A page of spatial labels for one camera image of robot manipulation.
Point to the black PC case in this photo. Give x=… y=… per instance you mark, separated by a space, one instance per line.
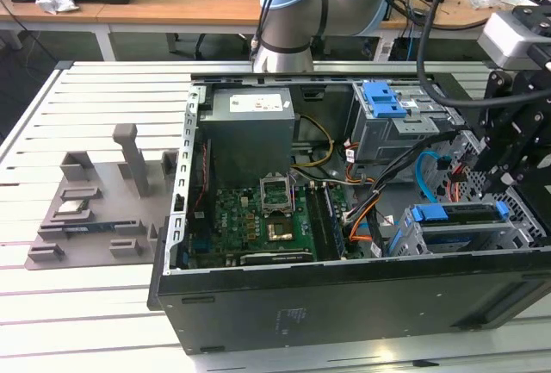
x=336 y=308

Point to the wooden desk with clutter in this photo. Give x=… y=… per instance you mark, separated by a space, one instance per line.
x=456 y=17

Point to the metal disk bay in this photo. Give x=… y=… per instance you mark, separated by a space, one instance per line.
x=482 y=235

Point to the wooden desk white frame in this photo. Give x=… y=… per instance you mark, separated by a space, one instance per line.
x=129 y=13

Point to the installed RAM stick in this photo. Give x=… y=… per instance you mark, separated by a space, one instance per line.
x=338 y=224

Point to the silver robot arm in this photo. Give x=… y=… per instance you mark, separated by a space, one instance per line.
x=301 y=11

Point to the black RAM slot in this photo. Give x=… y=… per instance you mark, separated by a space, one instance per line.
x=316 y=222
x=327 y=228

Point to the grey power supply unit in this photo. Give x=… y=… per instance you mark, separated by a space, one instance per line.
x=247 y=140

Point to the black graphics card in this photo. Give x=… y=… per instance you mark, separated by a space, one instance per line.
x=275 y=257

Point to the grey parts rack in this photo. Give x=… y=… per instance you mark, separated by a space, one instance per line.
x=107 y=205

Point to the blue plastic drive latch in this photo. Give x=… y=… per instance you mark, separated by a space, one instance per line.
x=383 y=103

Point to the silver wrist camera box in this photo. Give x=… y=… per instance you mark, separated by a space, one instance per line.
x=503 y=37

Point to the CPU socket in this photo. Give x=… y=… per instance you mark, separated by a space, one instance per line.
x=282 y=231

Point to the green motherboard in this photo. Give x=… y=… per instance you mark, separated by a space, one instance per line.
x=245 y=222

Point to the metal optical drive cage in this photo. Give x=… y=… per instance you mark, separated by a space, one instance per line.
x=379 y=140

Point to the silver CPU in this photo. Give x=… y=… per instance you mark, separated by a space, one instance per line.
x=72 y=209

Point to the crumpled white paper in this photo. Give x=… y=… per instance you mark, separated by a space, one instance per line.
x=56 y=2

